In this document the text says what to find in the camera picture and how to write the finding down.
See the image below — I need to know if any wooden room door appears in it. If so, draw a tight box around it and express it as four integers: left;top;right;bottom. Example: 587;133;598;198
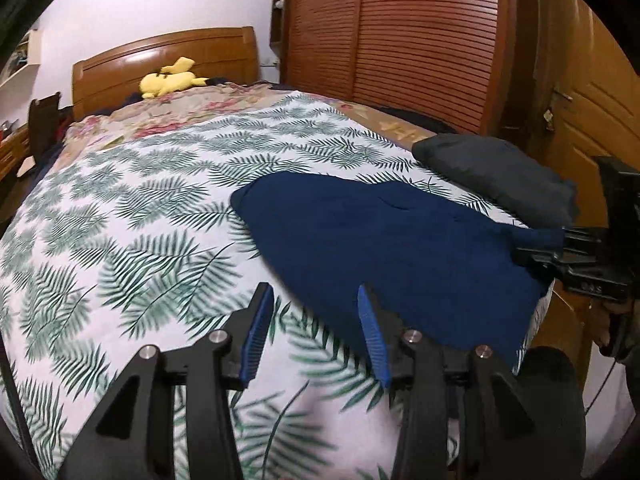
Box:
538;0;639;226

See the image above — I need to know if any long wooden desk cabinet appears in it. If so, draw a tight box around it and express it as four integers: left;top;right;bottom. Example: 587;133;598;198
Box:
0;125;30;200

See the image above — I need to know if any wooden bed headboard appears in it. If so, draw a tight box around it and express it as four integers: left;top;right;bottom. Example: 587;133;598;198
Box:
72;26;259;122

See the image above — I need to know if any dark grey folded garment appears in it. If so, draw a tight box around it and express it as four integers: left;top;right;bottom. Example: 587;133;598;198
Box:
411;133;578;229

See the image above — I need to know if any yellow plush toy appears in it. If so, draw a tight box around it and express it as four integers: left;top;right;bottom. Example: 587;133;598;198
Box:
139;56;207;100

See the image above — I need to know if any floral bed quilt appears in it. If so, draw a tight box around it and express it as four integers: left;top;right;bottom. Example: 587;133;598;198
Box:
52;82;436;170

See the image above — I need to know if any louvered wooden wardrobe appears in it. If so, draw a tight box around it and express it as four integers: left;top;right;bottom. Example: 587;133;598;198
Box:
271;0;538;136

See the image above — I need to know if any palm leaf print blanket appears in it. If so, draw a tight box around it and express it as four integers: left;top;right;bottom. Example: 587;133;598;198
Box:
0;90;557;480

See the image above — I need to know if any dark wooden chair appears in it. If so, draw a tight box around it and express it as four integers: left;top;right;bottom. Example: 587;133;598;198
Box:
27;92;61;164

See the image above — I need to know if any navy blue jacket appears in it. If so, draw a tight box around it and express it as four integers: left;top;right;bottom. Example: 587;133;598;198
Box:
230;172;564;364

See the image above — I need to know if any white wall shelf unit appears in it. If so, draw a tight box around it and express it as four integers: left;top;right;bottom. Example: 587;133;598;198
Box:
1;29;42;87

